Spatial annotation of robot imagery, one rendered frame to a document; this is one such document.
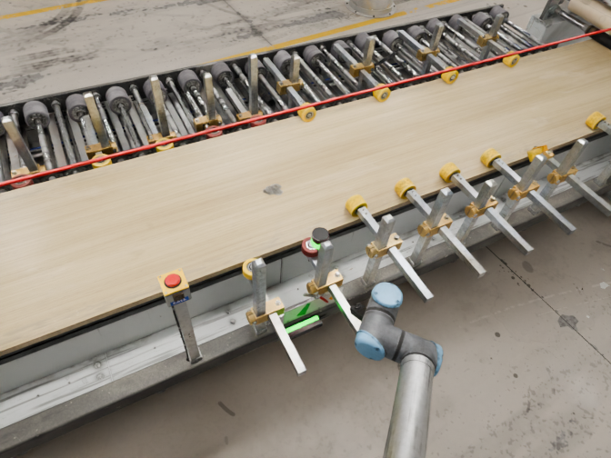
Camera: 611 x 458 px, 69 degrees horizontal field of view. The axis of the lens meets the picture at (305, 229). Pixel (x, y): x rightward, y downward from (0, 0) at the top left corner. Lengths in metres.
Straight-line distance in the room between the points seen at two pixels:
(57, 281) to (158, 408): 0.94
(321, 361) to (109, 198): 1.35
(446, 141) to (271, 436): 1.68
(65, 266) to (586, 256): 3.09
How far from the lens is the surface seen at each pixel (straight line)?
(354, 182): 2.02
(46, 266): 1.87
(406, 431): 1.06
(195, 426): 2.41
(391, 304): 1.32
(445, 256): 2.13
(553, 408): 2.83
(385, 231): 1.63
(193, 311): 1.89
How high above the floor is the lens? 2.31
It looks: 51 degrees down
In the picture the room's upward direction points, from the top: 7 degrees clockwise
